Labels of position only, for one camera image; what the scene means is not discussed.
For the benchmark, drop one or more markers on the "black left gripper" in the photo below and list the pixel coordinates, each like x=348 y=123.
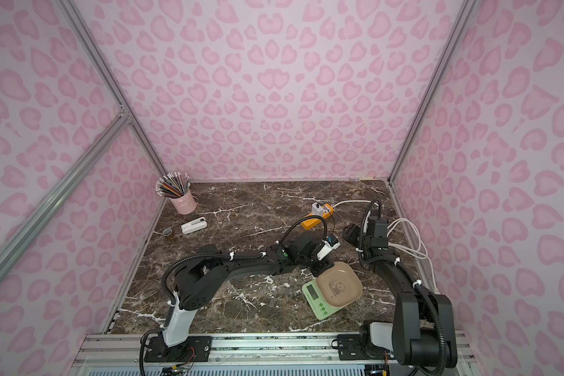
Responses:
x=316 y=265

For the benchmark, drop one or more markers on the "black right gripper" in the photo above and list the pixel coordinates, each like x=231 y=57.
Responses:
x=353 y=234

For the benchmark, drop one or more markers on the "white charger adapter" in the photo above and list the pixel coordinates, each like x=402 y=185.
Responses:
x=318 y=209

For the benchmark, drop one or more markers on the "green electronic scale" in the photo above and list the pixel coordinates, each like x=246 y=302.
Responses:
x=322 y=309

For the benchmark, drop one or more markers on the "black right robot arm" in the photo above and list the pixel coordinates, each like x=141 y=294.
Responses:
x=423 y=332

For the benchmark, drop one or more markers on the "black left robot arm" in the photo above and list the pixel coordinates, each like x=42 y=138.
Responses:
x=192 y=282

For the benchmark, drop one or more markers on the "white rectangular remote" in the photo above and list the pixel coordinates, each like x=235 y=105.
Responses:
x=194 y=226

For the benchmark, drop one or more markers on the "pink pencil cup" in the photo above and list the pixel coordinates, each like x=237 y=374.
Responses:
x=184 y=205

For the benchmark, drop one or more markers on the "bundle of coloured pencils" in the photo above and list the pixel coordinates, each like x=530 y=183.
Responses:
x=173 y=185

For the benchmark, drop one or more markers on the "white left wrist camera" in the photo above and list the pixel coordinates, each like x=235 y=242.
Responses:
x=329 y=244

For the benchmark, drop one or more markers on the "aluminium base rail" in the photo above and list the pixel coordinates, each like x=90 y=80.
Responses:
x=297 y=353

